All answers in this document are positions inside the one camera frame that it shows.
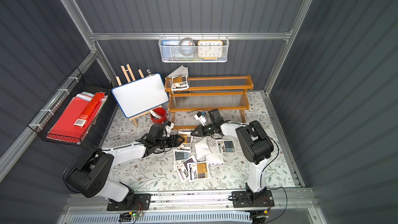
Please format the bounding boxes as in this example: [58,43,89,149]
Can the yellow coffee bag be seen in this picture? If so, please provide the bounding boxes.
[188,161,211,181]
[171,75,189,91]
[177,131,192,152]

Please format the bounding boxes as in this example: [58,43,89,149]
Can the yellow coffee bag top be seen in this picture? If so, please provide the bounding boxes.
[171,75,189,91]

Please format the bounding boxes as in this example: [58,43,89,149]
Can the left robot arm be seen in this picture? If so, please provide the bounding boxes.
[63,123,184,202]

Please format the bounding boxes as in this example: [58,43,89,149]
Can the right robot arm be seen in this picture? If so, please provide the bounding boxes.
[191,109,277,206]

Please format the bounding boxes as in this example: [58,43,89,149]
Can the dark blue coffee bag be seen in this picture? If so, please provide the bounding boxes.
[217,140,236,153]

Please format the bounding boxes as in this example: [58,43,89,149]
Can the dark blue coffee bag under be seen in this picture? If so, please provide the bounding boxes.
[173,150,190,164]

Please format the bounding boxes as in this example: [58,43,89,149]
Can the wooden two-tier shelf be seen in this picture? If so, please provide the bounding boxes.
[165,75,254,130]

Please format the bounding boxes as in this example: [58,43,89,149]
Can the purple coffee bag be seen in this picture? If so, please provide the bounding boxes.
[176,156,197,182]

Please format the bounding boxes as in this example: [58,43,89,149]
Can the yellow coffee bag front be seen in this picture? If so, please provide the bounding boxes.
[188,161,211,181]

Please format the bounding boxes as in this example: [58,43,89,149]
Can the red cup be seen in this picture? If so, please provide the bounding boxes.
[149,107,169,124]

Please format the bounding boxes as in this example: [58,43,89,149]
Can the wooden easel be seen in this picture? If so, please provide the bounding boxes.
[116,64,150,127]

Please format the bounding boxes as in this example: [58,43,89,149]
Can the red long box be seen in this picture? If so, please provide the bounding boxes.
[74,92,105,127]

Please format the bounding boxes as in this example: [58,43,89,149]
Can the yellow square clock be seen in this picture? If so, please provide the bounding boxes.
[198,40,223,60]

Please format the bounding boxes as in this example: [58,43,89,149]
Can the round grey tape roll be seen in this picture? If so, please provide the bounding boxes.
[178,37,195,57]

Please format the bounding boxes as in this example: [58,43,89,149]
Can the red folder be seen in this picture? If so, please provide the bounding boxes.
[47,93,107,144]

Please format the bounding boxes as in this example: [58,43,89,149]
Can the blue box in basket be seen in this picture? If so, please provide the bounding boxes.
[161,40,180,46]

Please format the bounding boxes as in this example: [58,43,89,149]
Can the whiteboard with blue frame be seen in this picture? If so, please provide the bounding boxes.
[111,73,169,118]

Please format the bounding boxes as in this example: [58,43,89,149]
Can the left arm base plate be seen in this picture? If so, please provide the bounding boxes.
[107,193,151,212]

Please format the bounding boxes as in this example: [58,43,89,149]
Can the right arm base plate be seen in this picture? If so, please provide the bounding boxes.
[228,190,275,208]

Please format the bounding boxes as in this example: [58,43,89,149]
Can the white wire wall basket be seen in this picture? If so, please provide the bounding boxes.
[158,35,230,63]

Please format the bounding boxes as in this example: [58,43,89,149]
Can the black wire side basket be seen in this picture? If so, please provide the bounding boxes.
[28,64,117,148]

